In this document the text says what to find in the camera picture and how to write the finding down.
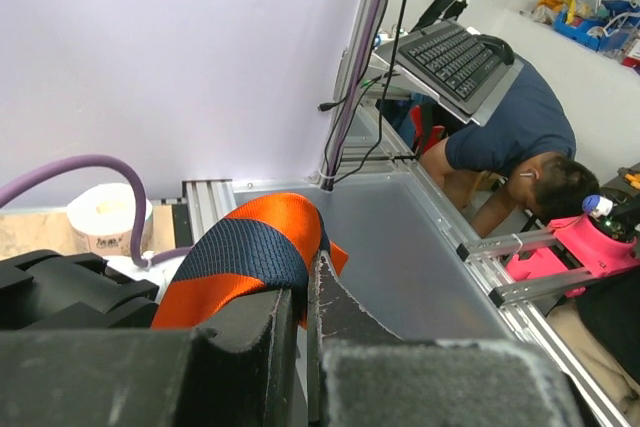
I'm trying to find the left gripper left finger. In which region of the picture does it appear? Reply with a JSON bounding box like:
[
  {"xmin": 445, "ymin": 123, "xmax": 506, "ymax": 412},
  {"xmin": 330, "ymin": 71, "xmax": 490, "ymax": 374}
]
[{"xmin": 198, "ymin": 288, "xmax": 298, "ymax": 426}]

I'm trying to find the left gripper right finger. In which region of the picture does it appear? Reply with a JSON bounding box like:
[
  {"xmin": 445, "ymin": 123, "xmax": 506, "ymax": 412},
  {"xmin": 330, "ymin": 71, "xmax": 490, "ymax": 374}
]
[{"xmin": 307, "ymin": 251, "xmax": 400, "ymax": 426}]

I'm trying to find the orange navy striped tie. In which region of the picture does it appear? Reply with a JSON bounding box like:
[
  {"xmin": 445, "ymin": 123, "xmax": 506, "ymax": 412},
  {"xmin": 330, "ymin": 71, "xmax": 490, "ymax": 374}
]
[{"xmin": 151, "ymin": 192, "xmax": 349, "ymax": 329}]

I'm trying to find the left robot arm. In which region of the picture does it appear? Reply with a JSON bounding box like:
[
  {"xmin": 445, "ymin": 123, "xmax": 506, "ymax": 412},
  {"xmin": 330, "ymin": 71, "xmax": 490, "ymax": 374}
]
[{"xmin": 1, "ymin": 251, "xmax": 412, "ymax": 426}]

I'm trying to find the paper tape roll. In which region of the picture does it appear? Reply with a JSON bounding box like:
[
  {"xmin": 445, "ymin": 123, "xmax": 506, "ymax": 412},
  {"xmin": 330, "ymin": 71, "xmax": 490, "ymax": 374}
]
[{"xmin": 66, "ymin": 183, "xmax": 136, "ymax": 256}]

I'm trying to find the person in blue shirt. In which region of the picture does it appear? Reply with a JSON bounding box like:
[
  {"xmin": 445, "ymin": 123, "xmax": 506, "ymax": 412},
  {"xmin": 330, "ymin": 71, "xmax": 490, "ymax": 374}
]
[{"xmin": 420, "ymin": 60, "xmax": 600, "ymax": 237}]

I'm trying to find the pink robot part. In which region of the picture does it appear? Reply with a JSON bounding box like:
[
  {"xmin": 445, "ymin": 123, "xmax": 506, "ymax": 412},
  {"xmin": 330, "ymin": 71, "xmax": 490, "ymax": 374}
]
[{"xmin": 501, "ymin": 210, "xmax": 639, "ymax": 303}]

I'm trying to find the black keyboard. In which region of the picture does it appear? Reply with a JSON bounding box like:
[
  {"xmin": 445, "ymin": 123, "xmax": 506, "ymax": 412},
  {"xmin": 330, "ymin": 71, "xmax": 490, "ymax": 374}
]
[{"xmin": 396, "ymin": 20, "xmax": 515, "ymax": 116}]

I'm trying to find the blue bin with clutter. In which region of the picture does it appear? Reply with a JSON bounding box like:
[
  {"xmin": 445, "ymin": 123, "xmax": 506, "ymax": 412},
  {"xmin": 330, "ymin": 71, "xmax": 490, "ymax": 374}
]
[{"xmin": 531, "ymin": 0, "xmax": 639, "ymax": 53}]

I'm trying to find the black hanging cable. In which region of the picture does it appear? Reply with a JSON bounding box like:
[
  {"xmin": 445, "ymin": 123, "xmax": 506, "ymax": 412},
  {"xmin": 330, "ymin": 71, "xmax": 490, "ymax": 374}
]
[{"xmin": 317, "ymin": 0, "xmax": 421, "ymax": 191}]

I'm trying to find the aluminium frame rail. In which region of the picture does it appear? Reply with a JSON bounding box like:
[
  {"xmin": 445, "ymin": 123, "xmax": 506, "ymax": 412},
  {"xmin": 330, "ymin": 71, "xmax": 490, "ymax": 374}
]
[{"xmin": 400, "ymin": 163, "xmax": 629, "ymax": 426}]

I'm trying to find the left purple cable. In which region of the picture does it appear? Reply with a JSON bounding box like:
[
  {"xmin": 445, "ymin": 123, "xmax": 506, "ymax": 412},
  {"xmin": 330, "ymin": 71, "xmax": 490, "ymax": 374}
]
[{"xmin": 0, "ymin": 154, "xmax": 194, "ymax": 268}]

